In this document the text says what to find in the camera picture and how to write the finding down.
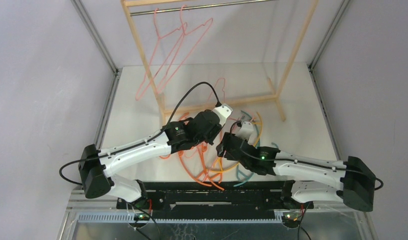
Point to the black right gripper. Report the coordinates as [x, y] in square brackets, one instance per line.
[223, 148]

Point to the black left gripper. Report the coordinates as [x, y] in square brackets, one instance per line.
[216, 129]

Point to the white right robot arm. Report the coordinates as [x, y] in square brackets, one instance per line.
[350, 182]

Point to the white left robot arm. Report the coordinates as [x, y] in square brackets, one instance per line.
[99, 169]

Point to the yellow plastic hanger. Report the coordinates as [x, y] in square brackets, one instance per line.
[217, 166]

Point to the orange plastic hanger right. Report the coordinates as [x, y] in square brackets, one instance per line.
[203, 178]

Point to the teal plastic hanger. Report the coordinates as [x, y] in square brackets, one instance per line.
[240, 175]

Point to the metal rack rod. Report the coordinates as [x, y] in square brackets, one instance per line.
[199, 7]

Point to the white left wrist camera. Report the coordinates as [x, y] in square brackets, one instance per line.
[223, 112]

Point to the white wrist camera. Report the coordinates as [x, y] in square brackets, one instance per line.
[245, 130]
[223, 112]

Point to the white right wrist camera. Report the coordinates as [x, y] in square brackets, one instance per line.
[245, 130]

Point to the hanging pink wire hanger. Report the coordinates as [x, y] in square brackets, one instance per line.
[149, 80]

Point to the aluminium frame post left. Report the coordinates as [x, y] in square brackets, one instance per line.
[111, 78]

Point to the aluminium frame post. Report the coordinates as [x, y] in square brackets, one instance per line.
[111, 78]
[318, 76]

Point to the aluminium frame post right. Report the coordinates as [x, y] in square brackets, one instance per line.
[318, 76]

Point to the metal cable tray base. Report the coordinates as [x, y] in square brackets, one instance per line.
[110, 218]

